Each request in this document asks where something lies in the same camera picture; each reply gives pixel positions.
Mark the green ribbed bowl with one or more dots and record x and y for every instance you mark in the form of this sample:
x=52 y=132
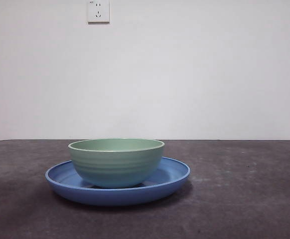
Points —
x=115 y=166

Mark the blue round plate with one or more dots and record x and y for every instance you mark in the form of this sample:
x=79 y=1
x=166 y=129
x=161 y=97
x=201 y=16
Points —
x=115 y=196

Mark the white wall socket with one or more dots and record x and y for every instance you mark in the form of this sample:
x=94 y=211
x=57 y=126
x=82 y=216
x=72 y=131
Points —
x=98 y=12

